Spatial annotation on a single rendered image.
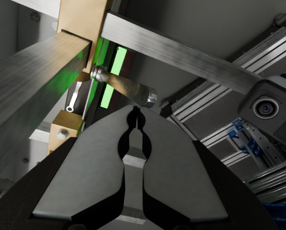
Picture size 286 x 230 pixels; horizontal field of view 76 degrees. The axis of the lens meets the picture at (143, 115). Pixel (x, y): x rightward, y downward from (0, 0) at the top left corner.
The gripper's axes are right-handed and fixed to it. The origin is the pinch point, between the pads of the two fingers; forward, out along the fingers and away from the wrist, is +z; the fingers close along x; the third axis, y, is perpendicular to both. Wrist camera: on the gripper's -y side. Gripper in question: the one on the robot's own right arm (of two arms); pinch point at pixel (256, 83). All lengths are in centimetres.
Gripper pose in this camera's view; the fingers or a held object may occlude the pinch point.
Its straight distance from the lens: 36.9
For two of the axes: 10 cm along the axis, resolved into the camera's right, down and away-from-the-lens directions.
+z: 0.2, -5.5, 8.4
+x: 3.7, -7.8, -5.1
